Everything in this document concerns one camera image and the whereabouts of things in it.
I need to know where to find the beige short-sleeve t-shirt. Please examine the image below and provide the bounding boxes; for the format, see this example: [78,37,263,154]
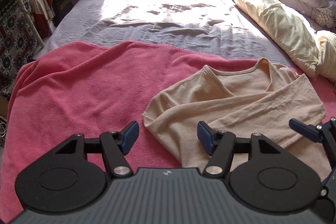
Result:
[142,59,331,178]

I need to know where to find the pink fleece blanket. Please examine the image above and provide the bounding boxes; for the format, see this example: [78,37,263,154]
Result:
[0,40,336,224]

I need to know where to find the dark patterned cloth cover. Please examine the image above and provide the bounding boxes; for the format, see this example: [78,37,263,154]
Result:
[0,0,38,101]

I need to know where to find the pale yellow duvet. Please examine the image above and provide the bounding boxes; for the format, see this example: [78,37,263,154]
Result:
[234,0,335,83]

